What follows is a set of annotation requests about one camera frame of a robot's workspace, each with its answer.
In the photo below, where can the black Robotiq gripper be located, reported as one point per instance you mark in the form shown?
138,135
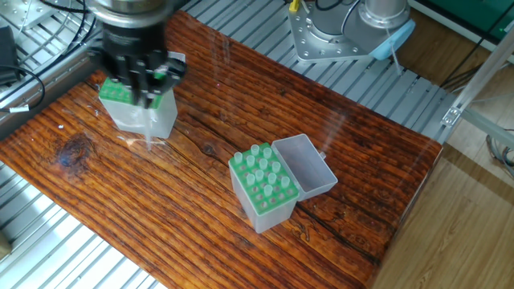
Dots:
132,56

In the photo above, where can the large clear pipette tip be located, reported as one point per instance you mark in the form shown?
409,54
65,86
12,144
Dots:
149,124

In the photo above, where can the clear pipette box green rack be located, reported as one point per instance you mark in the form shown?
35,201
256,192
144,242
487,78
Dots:
269,201
152,120

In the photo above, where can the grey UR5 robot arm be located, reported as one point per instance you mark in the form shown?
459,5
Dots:
132,12

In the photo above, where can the aluminium frame profile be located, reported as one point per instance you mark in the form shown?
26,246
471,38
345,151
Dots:
482,76

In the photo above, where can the thin white plastic strip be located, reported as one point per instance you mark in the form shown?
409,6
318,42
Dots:
393,52

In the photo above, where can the silver robot base mount plate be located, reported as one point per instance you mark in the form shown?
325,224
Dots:
321,40

